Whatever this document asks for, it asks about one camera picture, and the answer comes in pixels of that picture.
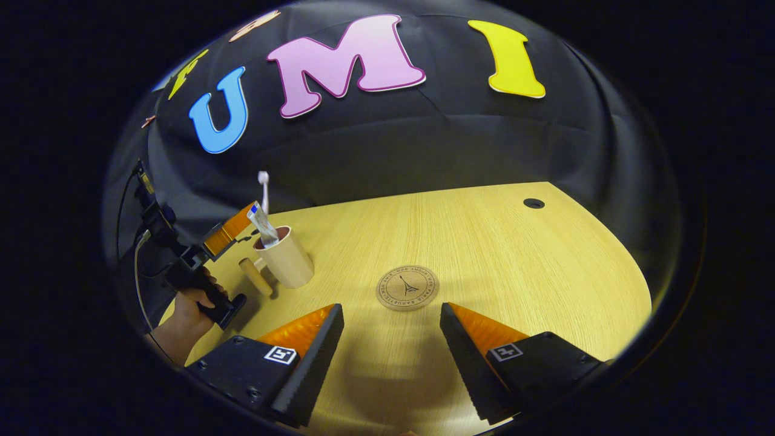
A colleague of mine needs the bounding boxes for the white toothpaste tube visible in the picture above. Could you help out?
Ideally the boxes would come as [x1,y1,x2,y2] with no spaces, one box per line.
[246,204,280,247]

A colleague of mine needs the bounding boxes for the wooden desktop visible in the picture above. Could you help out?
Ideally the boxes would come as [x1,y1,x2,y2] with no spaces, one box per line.
[159,182,653,436]

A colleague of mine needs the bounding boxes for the round brown coaster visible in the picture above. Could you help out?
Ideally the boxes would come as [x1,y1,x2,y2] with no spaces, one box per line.
[376,265,440,312]

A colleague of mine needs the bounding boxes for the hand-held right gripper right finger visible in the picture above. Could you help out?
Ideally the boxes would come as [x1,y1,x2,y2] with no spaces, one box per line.
[439,302,612,424]

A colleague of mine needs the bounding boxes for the black backdrop cloth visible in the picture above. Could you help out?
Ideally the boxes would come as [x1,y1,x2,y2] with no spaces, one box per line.
[103,0,682,291]

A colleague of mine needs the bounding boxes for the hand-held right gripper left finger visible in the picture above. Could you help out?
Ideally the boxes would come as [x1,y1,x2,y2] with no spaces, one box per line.
[186,303,345,428]

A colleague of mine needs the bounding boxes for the grey cable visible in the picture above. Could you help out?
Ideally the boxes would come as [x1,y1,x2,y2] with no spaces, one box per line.
[133,229,154,335]

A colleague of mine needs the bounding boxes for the black cable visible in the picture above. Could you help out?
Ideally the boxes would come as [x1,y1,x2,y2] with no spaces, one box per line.
[114,167,143,261]

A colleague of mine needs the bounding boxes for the beige cup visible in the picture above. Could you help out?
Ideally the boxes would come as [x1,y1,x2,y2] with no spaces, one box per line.
[239,226,315,297]

